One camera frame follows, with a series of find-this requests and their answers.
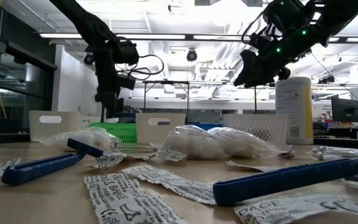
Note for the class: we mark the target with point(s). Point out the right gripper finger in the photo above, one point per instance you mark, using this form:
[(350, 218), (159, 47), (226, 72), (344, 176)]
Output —
[(249, 56), (255, 74)]

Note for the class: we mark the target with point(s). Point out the bagged white cotton balls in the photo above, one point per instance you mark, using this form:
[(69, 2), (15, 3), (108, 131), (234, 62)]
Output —
[(247, 143), (191, 144), (85, 138)]

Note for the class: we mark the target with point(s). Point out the bare metal nail clipper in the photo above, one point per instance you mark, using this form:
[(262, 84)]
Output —
[(135, 146), (288, 153)]

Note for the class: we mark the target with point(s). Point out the blue disposable razor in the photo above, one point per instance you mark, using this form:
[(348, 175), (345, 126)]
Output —
[(275, 183), (42, 168)]

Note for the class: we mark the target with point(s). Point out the bagged metal nail clipper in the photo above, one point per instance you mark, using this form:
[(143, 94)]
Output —
[(337, 152)]

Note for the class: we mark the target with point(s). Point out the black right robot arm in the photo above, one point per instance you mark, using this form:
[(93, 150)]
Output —
[(340, 12)]

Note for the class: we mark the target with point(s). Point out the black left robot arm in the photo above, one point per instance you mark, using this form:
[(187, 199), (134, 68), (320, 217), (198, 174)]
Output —
[(82, 21)]

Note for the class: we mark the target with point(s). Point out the green mesh basket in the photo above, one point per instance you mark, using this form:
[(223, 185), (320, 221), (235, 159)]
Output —
[(126, 130)]

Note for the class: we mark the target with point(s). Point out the white wipes canister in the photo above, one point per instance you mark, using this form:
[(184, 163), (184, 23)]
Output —
[(294, 109)]

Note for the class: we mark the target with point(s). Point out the white perforated basket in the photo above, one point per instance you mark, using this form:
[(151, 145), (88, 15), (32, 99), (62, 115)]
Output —
[(259, 127)]

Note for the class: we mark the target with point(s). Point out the small black ceiling fixture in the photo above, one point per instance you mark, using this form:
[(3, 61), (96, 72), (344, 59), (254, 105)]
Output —
[(326, 80)]

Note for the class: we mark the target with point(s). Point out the blue mesh basket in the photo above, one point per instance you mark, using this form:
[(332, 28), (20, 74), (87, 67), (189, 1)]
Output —
[(208, 126)]

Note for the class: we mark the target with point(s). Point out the black computer monitor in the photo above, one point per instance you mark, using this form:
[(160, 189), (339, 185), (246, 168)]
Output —
[(346, 109)]

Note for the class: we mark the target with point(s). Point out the dark cluttered background desk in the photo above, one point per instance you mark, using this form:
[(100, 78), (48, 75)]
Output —
[(343, 132)]

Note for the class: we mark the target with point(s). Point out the black ceiling-mounted camera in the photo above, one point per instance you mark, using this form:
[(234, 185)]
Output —
[(89, 59), (191, 55)]

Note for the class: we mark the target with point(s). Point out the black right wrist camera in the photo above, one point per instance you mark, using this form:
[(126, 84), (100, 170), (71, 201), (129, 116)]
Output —
[(280, 14)]

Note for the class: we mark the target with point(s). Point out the black frame background table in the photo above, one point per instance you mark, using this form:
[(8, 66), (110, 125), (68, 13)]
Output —
[(166, 82)]

